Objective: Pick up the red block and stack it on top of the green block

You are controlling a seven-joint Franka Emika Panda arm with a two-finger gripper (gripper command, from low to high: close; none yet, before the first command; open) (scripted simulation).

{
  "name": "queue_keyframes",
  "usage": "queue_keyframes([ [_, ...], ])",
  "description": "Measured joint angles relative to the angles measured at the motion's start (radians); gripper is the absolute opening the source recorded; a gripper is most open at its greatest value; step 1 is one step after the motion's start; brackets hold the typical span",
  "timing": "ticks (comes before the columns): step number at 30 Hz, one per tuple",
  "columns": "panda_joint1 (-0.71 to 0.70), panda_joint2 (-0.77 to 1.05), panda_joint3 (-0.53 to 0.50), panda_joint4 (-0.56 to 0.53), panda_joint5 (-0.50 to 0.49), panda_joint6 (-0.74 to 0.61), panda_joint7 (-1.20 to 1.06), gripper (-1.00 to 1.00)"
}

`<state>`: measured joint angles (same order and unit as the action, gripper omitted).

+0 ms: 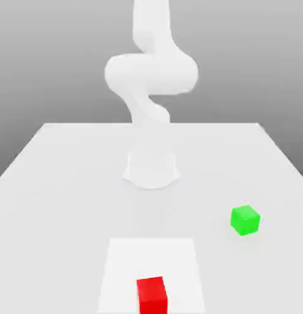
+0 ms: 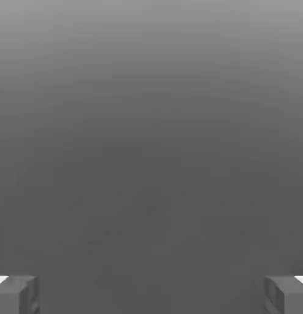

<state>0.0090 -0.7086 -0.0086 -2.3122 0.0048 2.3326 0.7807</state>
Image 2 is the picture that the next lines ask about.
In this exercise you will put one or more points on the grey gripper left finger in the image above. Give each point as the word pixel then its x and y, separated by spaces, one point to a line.
pixel 13 295

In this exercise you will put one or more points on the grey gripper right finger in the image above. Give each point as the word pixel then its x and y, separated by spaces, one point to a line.
pixel 290 295

